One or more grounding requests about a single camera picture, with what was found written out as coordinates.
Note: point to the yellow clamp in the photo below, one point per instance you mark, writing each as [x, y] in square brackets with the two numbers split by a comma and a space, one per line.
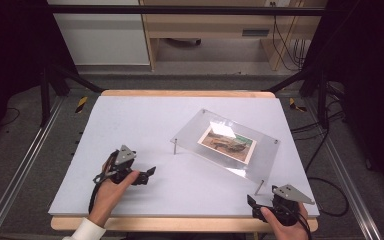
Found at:
[296, 106]
[81, 104]

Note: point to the white cabinet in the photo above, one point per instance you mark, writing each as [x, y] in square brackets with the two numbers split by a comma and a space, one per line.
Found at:
[103, 40]

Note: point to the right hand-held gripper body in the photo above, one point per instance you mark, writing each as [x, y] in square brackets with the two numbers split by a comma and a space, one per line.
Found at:
[291, 194]

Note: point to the metal frame stand pin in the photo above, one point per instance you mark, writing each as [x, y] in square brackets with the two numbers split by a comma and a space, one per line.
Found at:
[175, 147]
[259, 188]

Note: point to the person's left hand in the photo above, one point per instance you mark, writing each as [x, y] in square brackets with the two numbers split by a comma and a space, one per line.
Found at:
[108, 196]

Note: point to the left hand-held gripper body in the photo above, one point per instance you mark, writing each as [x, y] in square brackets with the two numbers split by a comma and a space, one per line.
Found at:
[124, 156]

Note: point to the black metal stand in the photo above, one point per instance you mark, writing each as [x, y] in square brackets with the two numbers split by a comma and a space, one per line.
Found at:
[322, 100]
[45, 100]

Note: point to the yellow clamp right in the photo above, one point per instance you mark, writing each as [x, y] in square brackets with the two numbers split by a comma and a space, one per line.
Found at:
[296, 106]

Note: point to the aluminium floor rail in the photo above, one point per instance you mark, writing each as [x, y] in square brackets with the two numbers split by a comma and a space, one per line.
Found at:
[23, 160]
[346, 180]

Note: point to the person's right hand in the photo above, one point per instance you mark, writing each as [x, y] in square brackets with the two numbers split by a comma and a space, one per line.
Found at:
[285, 231]

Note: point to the yellow clamp left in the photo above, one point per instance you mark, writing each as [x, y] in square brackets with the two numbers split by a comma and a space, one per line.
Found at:
[81, 104]

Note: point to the landscape photo print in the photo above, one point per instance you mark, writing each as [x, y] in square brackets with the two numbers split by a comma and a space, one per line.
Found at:
[228, 144]

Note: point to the dark curtain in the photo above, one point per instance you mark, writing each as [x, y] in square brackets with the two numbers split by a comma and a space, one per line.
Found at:
[10, 50]
[373, 66]

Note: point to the black metal crossbar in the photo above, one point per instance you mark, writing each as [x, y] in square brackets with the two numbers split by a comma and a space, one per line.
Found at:
[180, 10]

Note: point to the light wooden desk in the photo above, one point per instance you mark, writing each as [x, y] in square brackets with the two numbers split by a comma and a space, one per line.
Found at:
[206, 25]

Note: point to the clear acrylic photo frame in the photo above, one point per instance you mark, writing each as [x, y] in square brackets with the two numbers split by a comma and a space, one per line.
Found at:
[193, 136]

